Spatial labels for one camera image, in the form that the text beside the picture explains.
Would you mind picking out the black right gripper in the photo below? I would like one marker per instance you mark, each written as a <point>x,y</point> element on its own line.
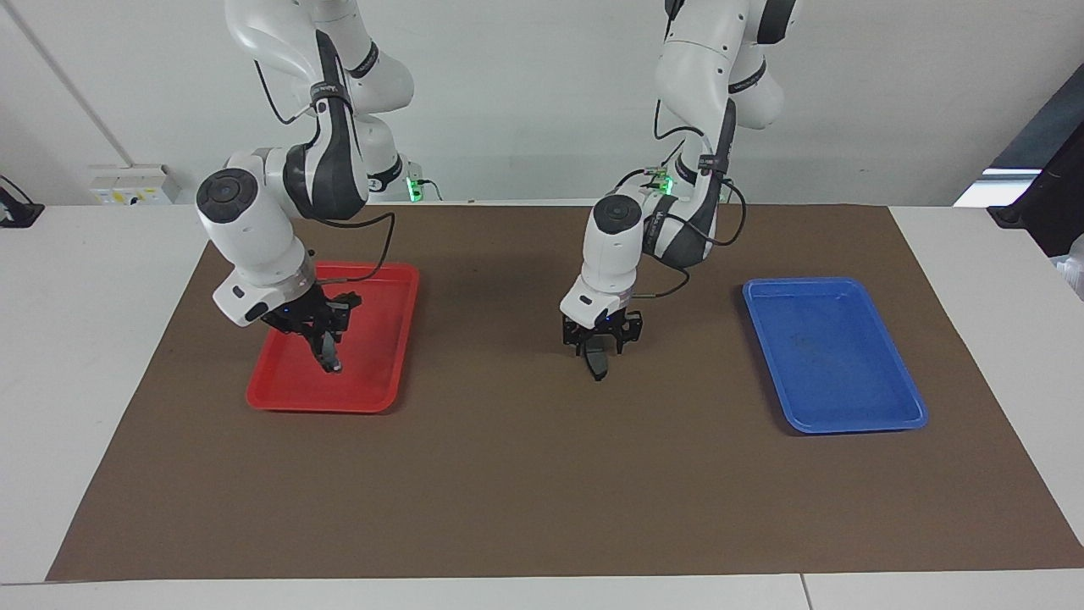
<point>296,315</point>

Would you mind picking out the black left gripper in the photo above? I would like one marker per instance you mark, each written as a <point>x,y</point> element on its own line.
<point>631,329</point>

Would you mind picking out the dark grey brake pad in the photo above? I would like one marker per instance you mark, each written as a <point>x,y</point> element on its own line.
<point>599,366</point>

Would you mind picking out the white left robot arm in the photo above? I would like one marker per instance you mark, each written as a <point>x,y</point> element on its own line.
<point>694,76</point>

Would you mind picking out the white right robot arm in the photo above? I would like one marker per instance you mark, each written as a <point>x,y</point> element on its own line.
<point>254,237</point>

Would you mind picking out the red plastic tray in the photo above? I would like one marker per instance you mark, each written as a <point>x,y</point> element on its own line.
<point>373,356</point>

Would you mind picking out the brown table mat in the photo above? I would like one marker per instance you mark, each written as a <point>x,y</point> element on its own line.
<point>542,491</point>

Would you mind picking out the blue plastic tray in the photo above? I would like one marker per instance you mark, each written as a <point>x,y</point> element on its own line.
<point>834,356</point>

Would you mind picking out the black monitor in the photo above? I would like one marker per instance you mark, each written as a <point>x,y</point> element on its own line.
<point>1046,195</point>

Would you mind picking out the white wall socket box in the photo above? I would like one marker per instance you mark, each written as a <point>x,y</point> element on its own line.
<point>135,185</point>

